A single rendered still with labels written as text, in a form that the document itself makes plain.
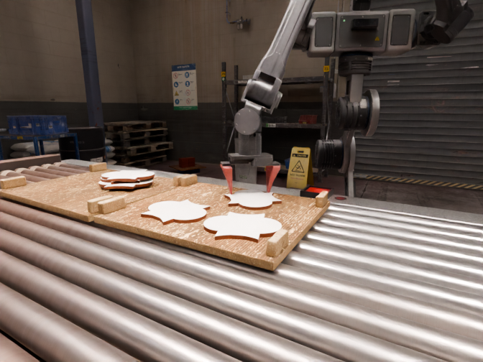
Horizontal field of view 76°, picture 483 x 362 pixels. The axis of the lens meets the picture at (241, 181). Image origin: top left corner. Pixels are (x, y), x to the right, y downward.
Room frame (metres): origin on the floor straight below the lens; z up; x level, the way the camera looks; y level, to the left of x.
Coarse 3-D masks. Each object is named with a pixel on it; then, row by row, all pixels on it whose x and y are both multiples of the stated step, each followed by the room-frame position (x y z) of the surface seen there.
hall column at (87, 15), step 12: (84, 0) 4.82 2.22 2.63; (84, 12) 4.80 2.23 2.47; (84, 24) 4.80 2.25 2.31; (84, 36) 4.81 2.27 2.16; (84, 48) 4.82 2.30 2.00; (84, 60) 4.83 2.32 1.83; (96, 60) 4.91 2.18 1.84; (84, 72) 4.84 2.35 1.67; (96, 72) 4.89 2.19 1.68; (96, 84) 4.87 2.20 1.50; (96, 96) 4.85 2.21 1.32; (96, 108) 4.83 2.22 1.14; (96, 120) 4.81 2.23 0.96
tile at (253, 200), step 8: (240, 192) 0.76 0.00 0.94; (248, 192) 0.76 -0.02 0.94; (256, 192) 0.76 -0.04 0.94; (264, 192) 0.76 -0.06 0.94; (272, 192) 0.76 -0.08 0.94; (232, 200) 0.69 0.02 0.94; (240, 200) 0.69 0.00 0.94; (248, 200) 0.69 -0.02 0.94; (256, 200) 0.69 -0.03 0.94; (264, 200) 0.69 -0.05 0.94; (272, 200) 0.69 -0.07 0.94; (280, 200) 0.69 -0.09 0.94; (248, 208) 0.65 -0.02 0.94; (256, 208) 0.64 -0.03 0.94; (264, 208) 0.65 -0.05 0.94
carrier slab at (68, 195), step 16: (80, 176) 0.99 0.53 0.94; (96, 176) 0.99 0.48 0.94; (0, 192) 0.81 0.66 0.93; (16, 192) 0.79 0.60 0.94; (32, 192) 0.79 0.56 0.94; (48, 192) 0.79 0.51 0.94; (64, 192) 0.79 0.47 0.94; (80, 192) 0.79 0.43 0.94; (96, 192) 0.79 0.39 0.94; (112, 192) 0.79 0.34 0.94; (128, 192) 0.79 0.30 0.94; (144, 192) 0.79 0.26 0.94; (160, 192) 0.79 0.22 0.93; (48, 208) 0.69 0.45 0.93; (64, 208) 0.66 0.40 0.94; (80, 208) 0.66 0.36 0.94
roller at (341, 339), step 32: (0, 224) 0.63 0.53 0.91; (32, 224) 0.60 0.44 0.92; (96, 256) 0.47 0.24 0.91; (128, 256) 0.46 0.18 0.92; (160, 288) 0.39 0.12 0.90; (192, 288) 0.37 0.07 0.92; (224, 288) 0.37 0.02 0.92; (256, 320) 0.32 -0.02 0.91; (288, 320) 0.31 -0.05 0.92; (320, 320) 0.30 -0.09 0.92; (352, 352) 0.27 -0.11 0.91; (384, 352) 0.26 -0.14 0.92; (416, 352) 0.26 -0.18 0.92
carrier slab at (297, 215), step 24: (168, 192) 0.79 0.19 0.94; (192, 192) 0.79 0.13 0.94; (216, 192) 0.79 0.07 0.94; (96, 216) 0.61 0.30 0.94; (120, 216) 0.60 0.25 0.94; (264, 216) 0.60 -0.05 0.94; (288, 216) 0.60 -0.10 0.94; (312, 216) 0.60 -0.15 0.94; (168, 240) 0.51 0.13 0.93; (192, 240) 0.49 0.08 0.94; (216, 240) 0.49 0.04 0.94; (240, 240) 0.49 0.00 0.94; (264, 240) 0.49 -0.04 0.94; (264, 264) 0.42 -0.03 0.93
